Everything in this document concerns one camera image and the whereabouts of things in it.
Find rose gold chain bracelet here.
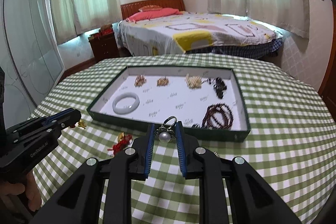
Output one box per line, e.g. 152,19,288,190
134,74,148,88

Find silver pearl ring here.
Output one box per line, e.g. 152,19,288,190
154,115,178,143

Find frosted glass wardrobe door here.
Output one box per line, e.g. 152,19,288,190
1,0,63,127

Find orange patterned pillow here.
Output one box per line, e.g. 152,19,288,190
138,5,162,12

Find gold chain necklace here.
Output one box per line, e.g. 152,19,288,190
156,76,170,88

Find dark green jewelry tray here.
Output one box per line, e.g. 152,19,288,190
87,65,251,142

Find black cord pendant necklace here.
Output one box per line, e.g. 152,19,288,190
206,77,228,99

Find pink pillow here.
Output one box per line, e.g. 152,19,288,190
126,7,183,22

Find white pearl necklace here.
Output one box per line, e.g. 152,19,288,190
184,73,203,89

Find bed with patterned sheet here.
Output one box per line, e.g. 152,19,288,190
118,11,283,59

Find dark wooden nightstand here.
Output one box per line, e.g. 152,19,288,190
88,32,120,62

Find dark red bead bracelet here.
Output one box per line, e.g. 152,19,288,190
191,102,235,131

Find gold charm red tassel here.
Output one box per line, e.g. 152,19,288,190
76,120,87,129

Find gold pendant red knot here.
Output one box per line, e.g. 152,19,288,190
108,132,133,155

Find red boxes on nightstand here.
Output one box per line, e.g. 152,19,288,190
88,24,114,40

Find wooden headboard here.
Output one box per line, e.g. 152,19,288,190
121,0,186,20

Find green checkered tablecloth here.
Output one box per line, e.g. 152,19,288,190
33,53,335,223

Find white jade bangle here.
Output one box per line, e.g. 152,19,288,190
112,92,140,115

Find wooden room door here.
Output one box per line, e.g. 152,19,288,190
318,5,336,119

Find person's left hand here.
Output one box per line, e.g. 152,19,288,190
0,169,43,214

